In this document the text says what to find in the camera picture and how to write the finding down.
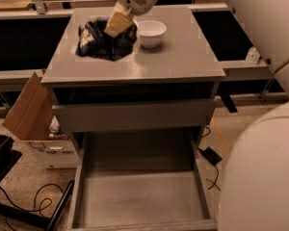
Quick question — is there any grey drawer cabinet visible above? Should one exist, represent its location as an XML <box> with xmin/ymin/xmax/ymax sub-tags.
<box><xmin>40</xmin><ymin>5</ymin><xmax>226</xmax><ymax>231</ymax></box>

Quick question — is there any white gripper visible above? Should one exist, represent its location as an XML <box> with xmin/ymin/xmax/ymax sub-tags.
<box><xmin>104</xmin><ymin>0</ymin><xmax>159</xmax><ymax>38</ymax></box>

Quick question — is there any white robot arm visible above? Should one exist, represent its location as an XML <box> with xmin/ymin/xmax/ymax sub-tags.
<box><xmin>218</xmin><ymin>0</ymin><xmax>289</xmax><ymax>231</ymax></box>

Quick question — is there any black power adapter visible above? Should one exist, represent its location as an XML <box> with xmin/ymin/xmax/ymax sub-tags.
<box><xmin>199</xmin><ymin>147</ymin><xmax>223</xmax><ymax>166</ymax></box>

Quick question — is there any grey metal rail shelf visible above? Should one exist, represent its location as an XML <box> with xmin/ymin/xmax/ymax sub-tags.
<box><xmin>0</xmin><ymin>3</ymin><xmax>277</xmax><ymax>92</ymax></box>

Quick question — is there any open grey middle drawer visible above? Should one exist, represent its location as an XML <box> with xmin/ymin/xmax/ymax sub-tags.
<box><xmin>66</xmin><ymin>129</ymin><xmax>218</xmax><ymax>231</ymax></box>

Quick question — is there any black adapter cable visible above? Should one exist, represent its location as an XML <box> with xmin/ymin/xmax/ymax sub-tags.
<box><xmin>200</xmin><ymin>126</ymin><xmax>223</xmax><ymax>192</ymax></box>

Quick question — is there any white ceramic bowl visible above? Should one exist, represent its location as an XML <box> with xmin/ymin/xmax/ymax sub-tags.
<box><xmin>137</xmin><ymin>20</ymin><xmax>167</xmax><ymax>48</ymax></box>

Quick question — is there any black equipment stand left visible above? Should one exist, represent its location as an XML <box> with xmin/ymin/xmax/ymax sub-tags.
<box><xmin>0</xmin><ymin>135</ymin><xmax>75</xmax><ymax>231</ymax></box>

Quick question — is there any closed grey upper drawer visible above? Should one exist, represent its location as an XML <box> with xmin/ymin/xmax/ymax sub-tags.
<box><xmin>52</xmin><ymin>98</ymin><xmax>216</xmax><ymax>132</ymax></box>

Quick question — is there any open cardboard box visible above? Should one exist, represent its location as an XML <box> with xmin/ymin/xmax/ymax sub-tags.
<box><xmin>3</xmin><ymin>73</ymin><xmax>78</xmax><ymax>168</ymax></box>

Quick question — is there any white bottle in box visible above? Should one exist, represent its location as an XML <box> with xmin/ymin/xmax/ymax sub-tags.
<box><xmin>49</xmin><ymin>116</ymin><xmax>60</xmax><ymax>134</ymax></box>

